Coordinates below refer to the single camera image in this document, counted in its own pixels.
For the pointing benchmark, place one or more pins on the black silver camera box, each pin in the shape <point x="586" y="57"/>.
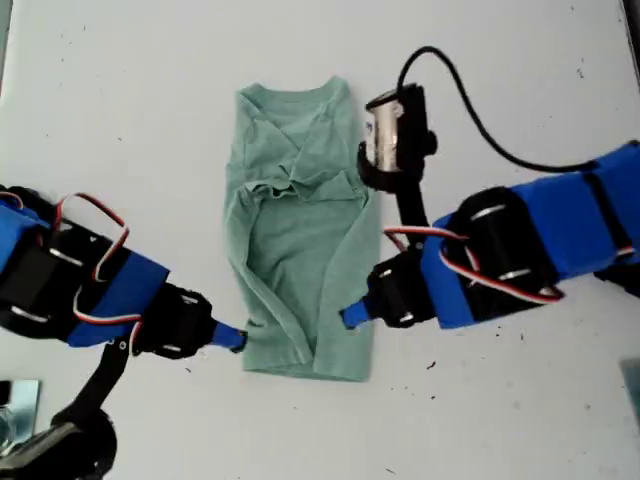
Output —
<point x="400" y="140"/>

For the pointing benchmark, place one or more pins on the steel plate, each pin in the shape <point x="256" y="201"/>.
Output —
<point x="20" y="415"/>

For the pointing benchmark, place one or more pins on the black camera stalk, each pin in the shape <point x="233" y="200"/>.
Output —
<point x="102" y="380"/>
<point x="412" y="215"/>

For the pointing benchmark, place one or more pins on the green t-shirt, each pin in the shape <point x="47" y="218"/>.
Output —
<point x="310" y="260"/>

